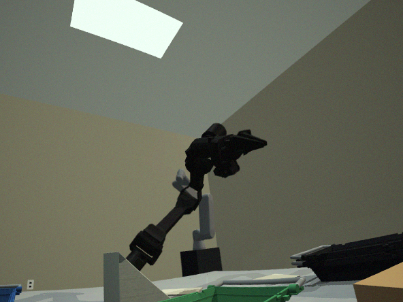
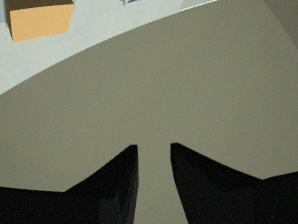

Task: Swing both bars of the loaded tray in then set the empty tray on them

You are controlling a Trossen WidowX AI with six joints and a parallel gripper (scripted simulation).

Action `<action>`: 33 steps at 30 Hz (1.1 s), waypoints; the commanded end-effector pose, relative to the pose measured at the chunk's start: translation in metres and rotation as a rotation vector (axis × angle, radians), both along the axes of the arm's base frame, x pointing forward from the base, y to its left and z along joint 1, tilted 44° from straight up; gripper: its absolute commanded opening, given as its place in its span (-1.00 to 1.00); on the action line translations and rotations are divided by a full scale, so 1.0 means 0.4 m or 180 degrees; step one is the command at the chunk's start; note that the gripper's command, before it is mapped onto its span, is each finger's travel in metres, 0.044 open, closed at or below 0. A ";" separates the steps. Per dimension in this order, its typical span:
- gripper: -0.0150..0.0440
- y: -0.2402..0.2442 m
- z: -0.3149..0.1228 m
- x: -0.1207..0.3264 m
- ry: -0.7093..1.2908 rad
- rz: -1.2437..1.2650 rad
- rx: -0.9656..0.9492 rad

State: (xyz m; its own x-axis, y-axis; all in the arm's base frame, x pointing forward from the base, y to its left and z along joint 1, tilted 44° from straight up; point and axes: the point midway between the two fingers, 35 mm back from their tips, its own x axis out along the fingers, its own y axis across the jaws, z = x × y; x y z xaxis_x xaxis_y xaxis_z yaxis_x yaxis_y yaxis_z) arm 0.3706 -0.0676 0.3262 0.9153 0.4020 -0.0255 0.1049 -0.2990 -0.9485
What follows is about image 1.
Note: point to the green plastic tray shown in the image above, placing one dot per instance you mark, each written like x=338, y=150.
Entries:
x=241, y=294

